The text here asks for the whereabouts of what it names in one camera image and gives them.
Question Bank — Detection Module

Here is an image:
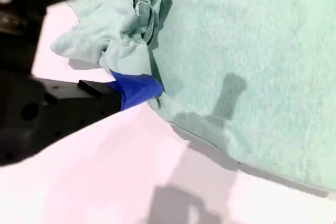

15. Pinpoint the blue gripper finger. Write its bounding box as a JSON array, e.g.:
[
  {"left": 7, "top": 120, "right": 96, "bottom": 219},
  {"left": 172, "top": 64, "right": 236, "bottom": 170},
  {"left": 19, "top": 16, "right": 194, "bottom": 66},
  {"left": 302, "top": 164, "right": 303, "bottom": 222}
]
[{"left": 15, "top": 69, "right": 164, "bottom": 161}]

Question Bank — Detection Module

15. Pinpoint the pale green T-shirt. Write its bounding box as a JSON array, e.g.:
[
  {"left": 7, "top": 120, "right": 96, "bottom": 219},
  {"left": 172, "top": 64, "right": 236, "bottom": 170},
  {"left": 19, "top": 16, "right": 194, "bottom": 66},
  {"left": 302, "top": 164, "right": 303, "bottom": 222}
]
[{"left": 49, "top": 0, "right": 336, "bottom": 192}]

